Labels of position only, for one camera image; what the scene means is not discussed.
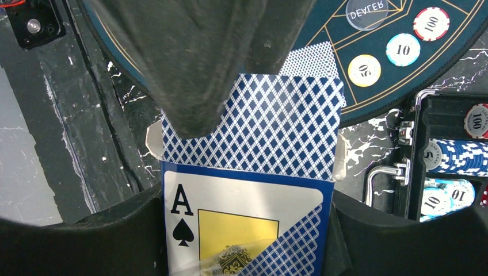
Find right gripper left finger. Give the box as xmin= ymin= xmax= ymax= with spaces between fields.
xmin=1 ymin=186 xmax=168 ymax=275

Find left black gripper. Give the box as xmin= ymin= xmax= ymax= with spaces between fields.
xmin=1 ymin=0 xmax=66 ymax=50

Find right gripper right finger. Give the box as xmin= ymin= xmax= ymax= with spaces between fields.
xmin=324 ymin=191 xmax=487 ymax=275

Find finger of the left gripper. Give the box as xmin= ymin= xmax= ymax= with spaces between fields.
xmin=85 ymin=1 xmax=315 ymax=139

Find playing card deck box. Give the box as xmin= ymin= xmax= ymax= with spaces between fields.
xmin=150 ymin=121 xmax=333 ymax=275

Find blue patterned playing cards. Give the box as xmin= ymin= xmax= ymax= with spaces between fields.
xmin=162 ymin=74 xmax=344 ymax=181

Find clear dealer button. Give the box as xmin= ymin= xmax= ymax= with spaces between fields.
xmin=345 ymin=0 xmax=389 ymax=31

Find dealt cards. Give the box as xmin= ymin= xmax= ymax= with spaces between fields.
xmin=279 ymin=41 xmax=338 ymax=81

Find loose light blue chips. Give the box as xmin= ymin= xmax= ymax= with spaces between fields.
xmin=419 ymin=178 xmax=476 ymax=223

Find black poker chip case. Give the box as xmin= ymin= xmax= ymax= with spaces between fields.
xmin=393 ymin=90 xmax=487 ymax=221

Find blue white chip row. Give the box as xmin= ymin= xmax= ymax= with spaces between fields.
xmin=423 ymin=139 xmax=487 ymax=177

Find red dice row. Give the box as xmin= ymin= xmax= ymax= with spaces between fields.
xmin=479 ymin=188 xmax=488 ymax=207

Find red white chip row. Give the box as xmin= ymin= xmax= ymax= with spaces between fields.
xmin=464 ymin=103 xmax=487 ymax=140

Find round dark blue poker mat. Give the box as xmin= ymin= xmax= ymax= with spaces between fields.
xmin=79 ymin=1 xmax=487 ymax=127

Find chrome case handle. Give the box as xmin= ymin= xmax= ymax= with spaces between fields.
xmin=363 ymin=157 xmax=411 ymax=207

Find aluminium rail front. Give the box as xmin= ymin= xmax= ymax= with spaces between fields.
xmin=0 ymin=49 xmax=161 ymax=227

